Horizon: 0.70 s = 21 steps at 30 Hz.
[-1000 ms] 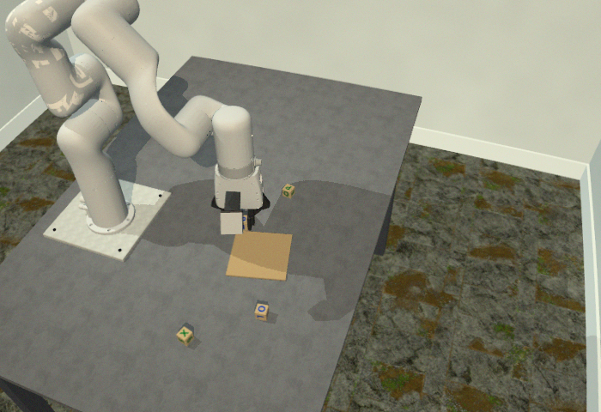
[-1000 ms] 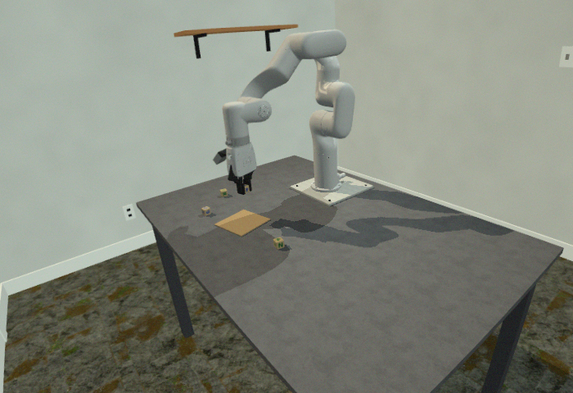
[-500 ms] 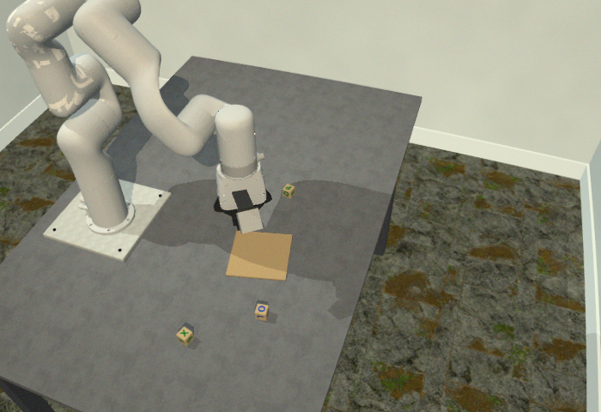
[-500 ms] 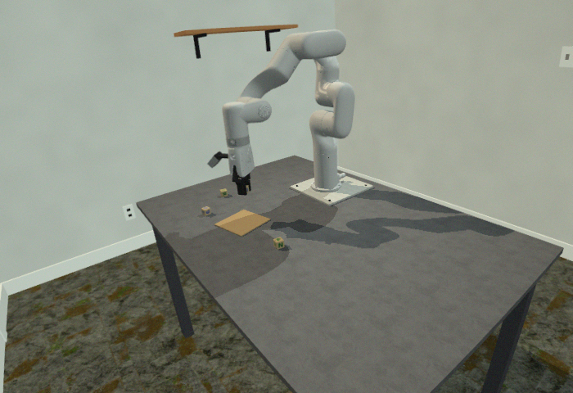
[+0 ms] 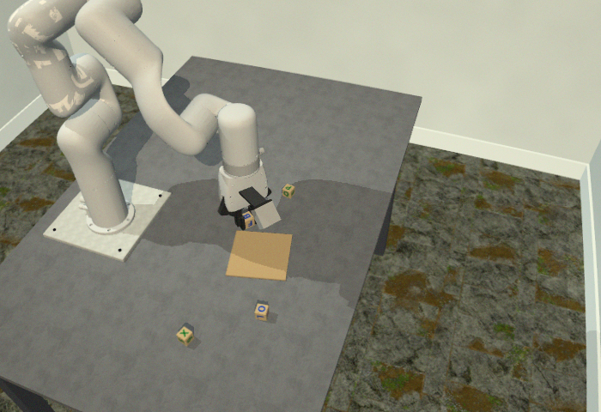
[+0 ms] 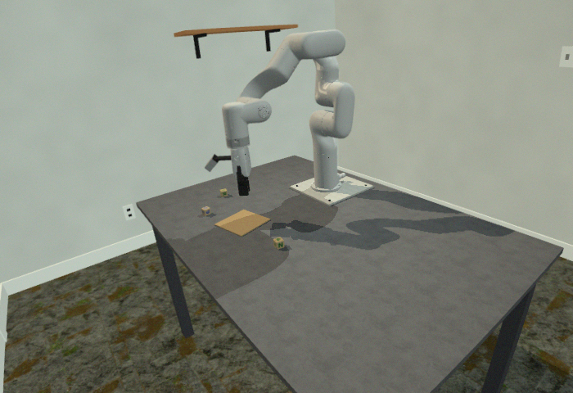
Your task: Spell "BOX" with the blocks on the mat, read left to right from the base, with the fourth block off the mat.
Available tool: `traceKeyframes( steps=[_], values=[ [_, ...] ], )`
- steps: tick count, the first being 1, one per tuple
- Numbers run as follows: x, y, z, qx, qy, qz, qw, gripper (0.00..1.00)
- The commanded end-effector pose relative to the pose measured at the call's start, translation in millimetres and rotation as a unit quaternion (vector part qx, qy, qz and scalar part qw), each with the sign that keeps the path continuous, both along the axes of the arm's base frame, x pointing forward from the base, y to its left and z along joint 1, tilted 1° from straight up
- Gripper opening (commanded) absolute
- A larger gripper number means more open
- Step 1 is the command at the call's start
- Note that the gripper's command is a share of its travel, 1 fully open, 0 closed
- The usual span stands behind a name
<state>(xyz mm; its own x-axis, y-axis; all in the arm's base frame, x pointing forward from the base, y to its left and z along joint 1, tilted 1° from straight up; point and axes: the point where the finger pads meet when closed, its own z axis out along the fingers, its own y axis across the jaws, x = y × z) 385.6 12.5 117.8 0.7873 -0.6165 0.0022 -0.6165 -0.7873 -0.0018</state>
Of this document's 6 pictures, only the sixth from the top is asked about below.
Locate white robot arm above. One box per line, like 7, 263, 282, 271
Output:
222, 29, 354, 192

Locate tan flat mat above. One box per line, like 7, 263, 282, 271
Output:
215, 210, 271, 237

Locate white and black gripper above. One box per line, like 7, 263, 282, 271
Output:
227, 144, 251, 196

